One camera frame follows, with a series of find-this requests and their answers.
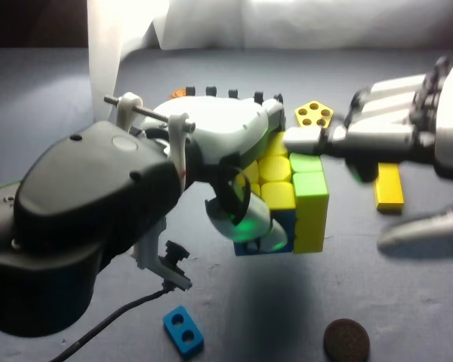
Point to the yellow and blue puzzle cube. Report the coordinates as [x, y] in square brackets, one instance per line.
[309, 211]

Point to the yellow pentagon block with holes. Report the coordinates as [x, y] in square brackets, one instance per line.
[314, 114]

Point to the blue two-hole block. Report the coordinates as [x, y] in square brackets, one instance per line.
[183, 326]

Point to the brown round cookie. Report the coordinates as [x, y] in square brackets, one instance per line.
[346, 339]

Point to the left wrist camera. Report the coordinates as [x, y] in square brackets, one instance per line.
[175, 254]

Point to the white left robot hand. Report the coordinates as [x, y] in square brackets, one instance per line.
[226, 120]

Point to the white backdrop sheet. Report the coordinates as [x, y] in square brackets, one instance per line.
[287, 22]

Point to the orange swirl toy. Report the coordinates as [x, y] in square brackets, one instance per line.
[179, 93]

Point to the yellow rectangular block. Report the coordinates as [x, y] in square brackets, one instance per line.
[390, 192]

